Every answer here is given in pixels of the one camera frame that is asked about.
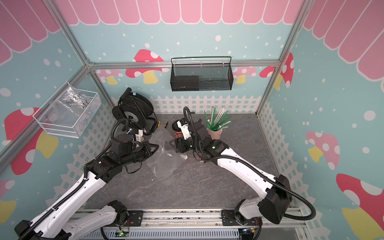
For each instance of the clear bag in basket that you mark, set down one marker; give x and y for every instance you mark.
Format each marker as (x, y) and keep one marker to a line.
(72, 104)

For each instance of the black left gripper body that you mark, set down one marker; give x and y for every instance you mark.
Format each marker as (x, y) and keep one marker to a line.
(138, 153)

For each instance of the green and white straws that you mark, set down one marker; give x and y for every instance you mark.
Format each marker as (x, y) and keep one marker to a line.
(218, 120)

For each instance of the black mesh wall basket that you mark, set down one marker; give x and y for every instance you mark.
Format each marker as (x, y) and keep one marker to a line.
(215, 73)

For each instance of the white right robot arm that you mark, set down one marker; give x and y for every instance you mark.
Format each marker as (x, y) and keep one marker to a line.
(274, 193)

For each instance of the black cable reel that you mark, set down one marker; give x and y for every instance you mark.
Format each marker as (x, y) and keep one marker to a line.
(138, 110)

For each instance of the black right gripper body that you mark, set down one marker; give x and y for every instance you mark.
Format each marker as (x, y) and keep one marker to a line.
(186, 144)

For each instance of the clear plastic carrier bag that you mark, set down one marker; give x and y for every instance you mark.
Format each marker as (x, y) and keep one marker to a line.
(165, 160)

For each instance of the pink straw holder cup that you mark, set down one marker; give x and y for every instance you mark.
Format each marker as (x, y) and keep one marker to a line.
(215, 135)

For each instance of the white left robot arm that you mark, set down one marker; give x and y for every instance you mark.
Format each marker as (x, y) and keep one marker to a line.
(53, 223)

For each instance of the black box in basket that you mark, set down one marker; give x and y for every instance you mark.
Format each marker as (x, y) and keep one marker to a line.
(185, 83)

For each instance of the red cartoon milk tea cup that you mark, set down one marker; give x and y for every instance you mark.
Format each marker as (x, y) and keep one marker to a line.
(177, 129)

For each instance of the white wire wall basket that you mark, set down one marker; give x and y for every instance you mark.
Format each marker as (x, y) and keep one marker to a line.
(49, 120)

